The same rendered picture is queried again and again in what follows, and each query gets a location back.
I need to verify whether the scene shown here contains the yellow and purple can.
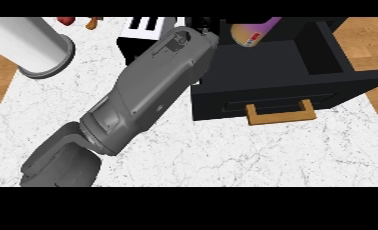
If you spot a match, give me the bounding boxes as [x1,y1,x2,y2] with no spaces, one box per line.
[228,16,283,49]

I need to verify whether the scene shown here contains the white cylinder with grey rim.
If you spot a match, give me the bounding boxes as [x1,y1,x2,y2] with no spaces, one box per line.
[0,16,76,80]

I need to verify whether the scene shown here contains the black and white striped appliance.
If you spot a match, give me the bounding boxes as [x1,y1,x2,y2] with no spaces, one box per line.
[114,16,178,67]

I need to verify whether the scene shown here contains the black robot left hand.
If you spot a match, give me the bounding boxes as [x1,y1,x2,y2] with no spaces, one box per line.
[184,16,228,42]

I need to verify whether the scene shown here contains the red vegetable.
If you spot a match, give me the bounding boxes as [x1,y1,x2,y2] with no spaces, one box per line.
[54,16,76,26]

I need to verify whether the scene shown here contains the orange-brown vegetable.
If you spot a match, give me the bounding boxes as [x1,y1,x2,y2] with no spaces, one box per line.
[83,16,103,31]

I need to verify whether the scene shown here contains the black cabinet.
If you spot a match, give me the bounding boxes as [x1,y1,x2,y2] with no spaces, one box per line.
[190,16,357,92]

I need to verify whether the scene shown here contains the black drawer front, wooden handle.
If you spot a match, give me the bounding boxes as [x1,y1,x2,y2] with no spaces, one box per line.
[190,69,378,127]

